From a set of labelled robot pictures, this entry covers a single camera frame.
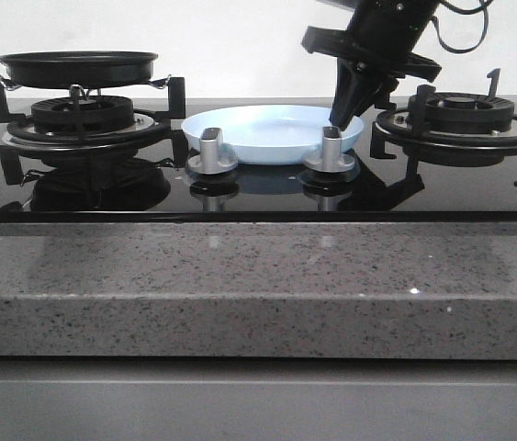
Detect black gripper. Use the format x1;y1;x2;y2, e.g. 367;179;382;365
301;0;441;128

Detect light blue plate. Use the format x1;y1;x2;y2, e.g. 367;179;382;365
181;105;365;165

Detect black frying pan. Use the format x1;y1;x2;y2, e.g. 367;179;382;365
0;51;158;89

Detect black right pan support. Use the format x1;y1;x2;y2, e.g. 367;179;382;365
370;68;517;187

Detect black pan support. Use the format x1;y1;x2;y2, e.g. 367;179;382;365
370;68;517;187
0;77;185;153

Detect silver right stove knob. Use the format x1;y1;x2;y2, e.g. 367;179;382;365
302;126;355;174

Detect silver stove knob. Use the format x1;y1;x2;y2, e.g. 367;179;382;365
302;126;355;174
187;128;239;175

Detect black glass cooktop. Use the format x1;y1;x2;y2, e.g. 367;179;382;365
0;96;517;224

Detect black right gas burner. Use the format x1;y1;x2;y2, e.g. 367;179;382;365
425;92;515;134

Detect black gas burner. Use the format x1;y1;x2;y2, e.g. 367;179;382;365
31;96;134;135
425;92;515;134

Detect silver left stove knob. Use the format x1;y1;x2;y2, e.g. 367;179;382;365
187;128;239;175

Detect black left pan support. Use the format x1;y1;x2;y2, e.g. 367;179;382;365
0;77;185;153

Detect black left gas burner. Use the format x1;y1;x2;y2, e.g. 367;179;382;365
31;96;134;135

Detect grey cabinet front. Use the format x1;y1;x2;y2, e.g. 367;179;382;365
0;358;517;440

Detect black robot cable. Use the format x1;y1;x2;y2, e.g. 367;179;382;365
430;0;498;54

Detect wire pan trivet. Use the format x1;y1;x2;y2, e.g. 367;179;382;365
0;75;172;98

